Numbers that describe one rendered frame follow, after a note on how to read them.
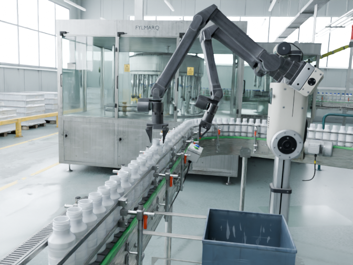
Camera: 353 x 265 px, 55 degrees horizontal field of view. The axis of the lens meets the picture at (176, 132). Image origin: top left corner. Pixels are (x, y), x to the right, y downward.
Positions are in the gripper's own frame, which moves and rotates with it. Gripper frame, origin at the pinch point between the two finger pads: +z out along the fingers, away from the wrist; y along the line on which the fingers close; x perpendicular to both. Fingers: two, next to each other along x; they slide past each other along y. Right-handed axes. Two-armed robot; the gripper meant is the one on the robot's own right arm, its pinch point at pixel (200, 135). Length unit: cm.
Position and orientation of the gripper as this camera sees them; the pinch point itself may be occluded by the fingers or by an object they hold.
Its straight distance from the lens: 194.5
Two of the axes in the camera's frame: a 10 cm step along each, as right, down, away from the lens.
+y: -1.6, 1.3, -9.8
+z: -3.7, 9.1, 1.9
